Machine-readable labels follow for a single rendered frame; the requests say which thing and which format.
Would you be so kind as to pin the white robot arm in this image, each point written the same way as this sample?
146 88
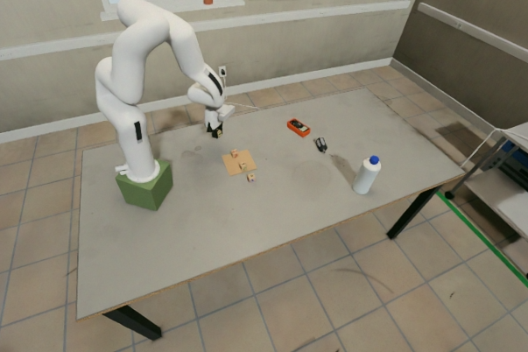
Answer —
123 76

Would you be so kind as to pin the white bottle with blue cap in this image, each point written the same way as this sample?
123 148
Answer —
366 175

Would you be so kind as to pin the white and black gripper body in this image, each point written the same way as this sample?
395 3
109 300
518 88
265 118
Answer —
212 117

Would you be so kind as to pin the tan square mat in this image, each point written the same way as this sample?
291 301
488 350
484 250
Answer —
232 164

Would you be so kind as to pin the orange pocket multimeter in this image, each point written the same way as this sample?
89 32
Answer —
298 127

